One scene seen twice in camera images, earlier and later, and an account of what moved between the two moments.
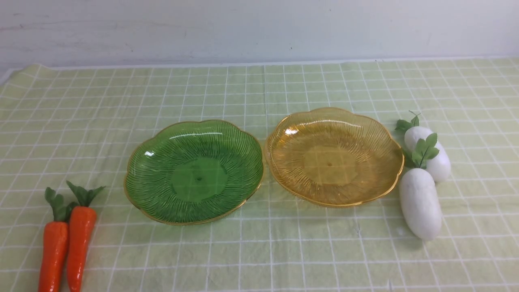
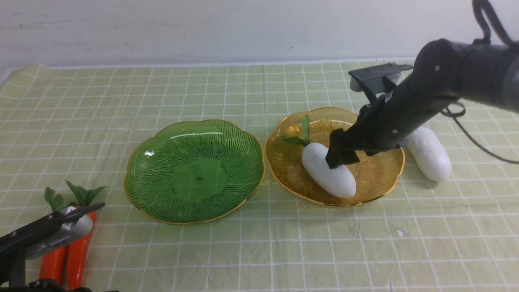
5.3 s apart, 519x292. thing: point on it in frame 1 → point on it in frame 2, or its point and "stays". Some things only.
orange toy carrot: [55, 245] stays
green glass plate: [193, 172] stays
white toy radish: [419, 200] → [337, 181]
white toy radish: [439, 166] stays
